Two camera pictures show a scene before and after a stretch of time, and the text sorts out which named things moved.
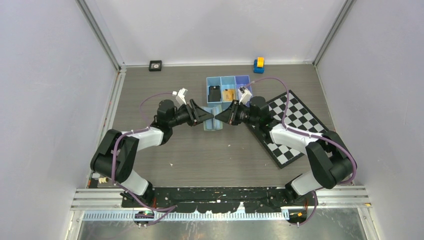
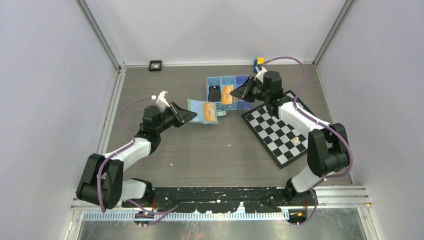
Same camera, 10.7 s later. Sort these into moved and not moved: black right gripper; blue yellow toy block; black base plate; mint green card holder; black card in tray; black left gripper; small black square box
Moved: black left gripper; mint green card holder; black right gripper
Not moved: small black square box; black card in tray; blue yellow toy block; black base plate
